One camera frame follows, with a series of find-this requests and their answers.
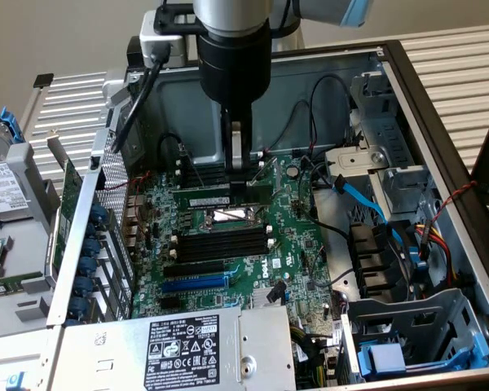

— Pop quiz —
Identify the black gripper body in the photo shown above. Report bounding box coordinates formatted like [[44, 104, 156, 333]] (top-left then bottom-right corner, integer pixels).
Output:
[[197, 23, 273, 119]]

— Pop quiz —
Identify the CPU socket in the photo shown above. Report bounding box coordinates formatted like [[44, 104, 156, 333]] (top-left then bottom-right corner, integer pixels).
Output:
[[199, 205, 266, 233]]

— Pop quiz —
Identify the silver locking lever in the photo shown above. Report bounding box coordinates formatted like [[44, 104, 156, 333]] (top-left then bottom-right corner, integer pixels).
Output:
[[178, 143, 205, 188], [201, 205, 252, 224]]

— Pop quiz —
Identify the silver socket cover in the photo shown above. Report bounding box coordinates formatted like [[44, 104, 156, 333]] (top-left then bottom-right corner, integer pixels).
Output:
[[250, 156, 280, 215]]

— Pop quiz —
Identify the open grey PC case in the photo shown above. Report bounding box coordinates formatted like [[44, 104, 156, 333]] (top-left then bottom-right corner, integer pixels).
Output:
[[44, 38, 489, 391]]

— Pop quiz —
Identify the long black expansion slot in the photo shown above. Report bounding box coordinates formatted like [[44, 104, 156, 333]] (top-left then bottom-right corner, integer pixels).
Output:
[[162, 259, 226, 279]]

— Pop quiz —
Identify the green motherboard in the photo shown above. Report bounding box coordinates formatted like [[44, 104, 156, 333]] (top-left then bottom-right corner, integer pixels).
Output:
[[128, 152, 339, 321]]

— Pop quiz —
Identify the blue expansion slot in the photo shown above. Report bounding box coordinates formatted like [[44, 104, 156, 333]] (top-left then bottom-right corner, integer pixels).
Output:
[[161, 273, 231, 293]]

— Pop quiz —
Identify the black box device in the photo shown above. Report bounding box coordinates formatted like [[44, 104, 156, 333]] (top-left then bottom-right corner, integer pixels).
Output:
[[126, 35, 143, 68]]

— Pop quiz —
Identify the black angled plug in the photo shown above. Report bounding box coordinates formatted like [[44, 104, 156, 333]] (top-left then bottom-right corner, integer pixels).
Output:
[[266, 279, 287, 305]]

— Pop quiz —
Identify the silver chipset heatsink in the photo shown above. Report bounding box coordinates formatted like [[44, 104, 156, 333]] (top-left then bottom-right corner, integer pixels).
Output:
[[250, 284, 289, 310]]

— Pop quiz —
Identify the silver disk bay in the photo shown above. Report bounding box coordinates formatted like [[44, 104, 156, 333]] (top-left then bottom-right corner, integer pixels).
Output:
[[324, 144, 433, 217]]

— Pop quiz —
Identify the black plastic shroud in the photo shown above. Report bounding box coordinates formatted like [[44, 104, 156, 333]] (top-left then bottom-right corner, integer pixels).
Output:
[[347, 222, 412, 302]]

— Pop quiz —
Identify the green graphics card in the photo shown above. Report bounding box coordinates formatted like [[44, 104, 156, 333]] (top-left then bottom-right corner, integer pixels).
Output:
[[46, 128, 86, 282]]

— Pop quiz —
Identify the silver power supply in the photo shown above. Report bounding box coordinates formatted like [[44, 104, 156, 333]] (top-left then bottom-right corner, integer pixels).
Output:
[[60, 304, 297, 391]]

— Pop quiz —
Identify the blue disk caddy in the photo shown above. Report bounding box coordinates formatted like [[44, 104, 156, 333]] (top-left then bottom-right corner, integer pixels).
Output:
[[356, 323, 489, 380]]

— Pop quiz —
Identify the grey disk bay cage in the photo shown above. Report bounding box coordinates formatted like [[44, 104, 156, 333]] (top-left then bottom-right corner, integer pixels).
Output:
[[341, 288, 489, 384]]

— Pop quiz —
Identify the silver hard disk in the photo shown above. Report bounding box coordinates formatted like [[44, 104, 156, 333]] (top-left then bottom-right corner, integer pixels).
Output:
[[0, 121, 29, 223]]

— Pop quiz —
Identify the blue case latch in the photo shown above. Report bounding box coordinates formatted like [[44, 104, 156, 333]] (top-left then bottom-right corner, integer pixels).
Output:
[[6, 371, 28, 391]]

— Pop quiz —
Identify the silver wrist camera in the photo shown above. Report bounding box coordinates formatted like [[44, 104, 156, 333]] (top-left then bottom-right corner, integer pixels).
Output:
[[139, 10, 187, 68]]

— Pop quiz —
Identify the thin dark wire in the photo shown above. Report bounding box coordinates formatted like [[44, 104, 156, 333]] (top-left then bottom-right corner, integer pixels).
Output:
[[267, 100, 311, 155]]

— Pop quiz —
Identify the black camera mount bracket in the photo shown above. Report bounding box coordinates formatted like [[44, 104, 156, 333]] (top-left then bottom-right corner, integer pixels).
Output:
[[152, 2, 207, 37]]

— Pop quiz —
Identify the short black looped wire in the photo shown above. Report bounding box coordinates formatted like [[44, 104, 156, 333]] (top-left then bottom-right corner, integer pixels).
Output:
[[157, 132, 185, 164]]

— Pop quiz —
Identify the thin red fan wire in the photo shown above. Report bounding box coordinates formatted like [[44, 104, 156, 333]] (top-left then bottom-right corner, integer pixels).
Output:
[[129, 169, 152, 229]]

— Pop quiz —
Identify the black data wire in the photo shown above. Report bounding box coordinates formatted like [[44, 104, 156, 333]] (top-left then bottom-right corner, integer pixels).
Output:
[[296, 154, 351, 241]]

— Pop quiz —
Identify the blue disk wire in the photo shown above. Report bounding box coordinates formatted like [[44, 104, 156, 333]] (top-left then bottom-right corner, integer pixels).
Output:
[[332, 174, 428, 272]]

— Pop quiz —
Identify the thick black camera cable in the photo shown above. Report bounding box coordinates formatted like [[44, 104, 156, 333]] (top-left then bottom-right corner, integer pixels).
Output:
[[111, 42, 173, 155]]

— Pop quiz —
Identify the power supply wire bundle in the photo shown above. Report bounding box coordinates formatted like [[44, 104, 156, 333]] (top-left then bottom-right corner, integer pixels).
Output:
[[289, 323, 343, 391]]

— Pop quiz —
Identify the yellow red wire bundle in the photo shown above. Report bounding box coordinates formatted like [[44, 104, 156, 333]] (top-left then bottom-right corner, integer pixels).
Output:
[[414, 222, 464, 288]]

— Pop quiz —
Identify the red black twisted wire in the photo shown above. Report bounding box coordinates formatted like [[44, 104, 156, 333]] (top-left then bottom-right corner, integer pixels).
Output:
[[425, 180, 478, 229]]

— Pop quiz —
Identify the blue disk bracket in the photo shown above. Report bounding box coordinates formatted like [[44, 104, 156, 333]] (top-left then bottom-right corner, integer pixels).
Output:
[[0, 106, 26, 144]]

